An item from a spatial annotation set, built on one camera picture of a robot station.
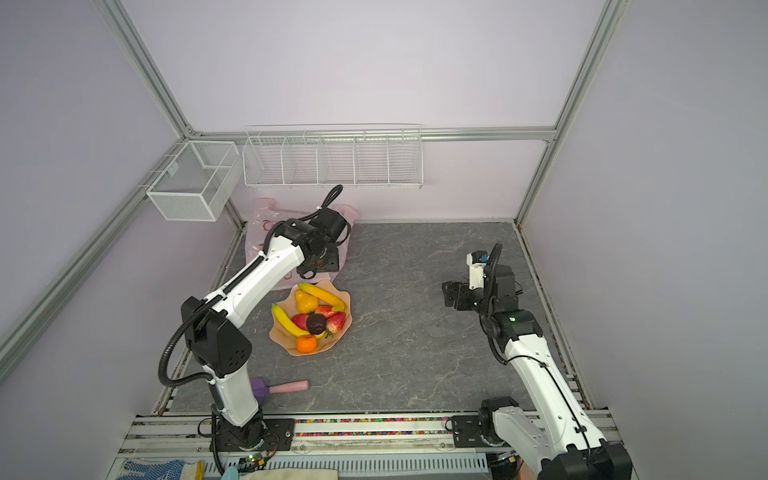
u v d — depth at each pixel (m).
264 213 1.08
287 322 0.87
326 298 0.93
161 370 0.41
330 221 0.67
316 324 0.85
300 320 0.89
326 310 0.91
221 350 0.54
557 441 0.41
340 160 1.02
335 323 0.86
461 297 0.69
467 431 0.74
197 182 0.97
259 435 0.71
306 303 0.91
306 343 0.82
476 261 0.68
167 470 0.69
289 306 0.95
